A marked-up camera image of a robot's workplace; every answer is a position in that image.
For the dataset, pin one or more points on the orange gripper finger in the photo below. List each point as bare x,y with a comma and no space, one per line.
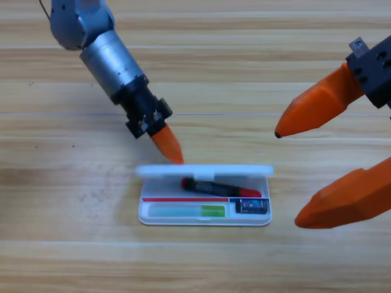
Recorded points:
345,201

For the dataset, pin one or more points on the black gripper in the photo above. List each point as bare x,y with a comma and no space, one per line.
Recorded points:
377,73
140,107

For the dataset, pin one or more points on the white Unitree pencil case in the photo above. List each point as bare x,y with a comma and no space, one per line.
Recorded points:
198,171

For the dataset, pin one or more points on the black marker with red caps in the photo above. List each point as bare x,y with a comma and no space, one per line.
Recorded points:
214,186

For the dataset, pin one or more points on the blue and black eraser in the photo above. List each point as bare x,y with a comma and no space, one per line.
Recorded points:
252,206

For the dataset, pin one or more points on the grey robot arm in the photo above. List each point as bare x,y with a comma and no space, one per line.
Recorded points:
107,58

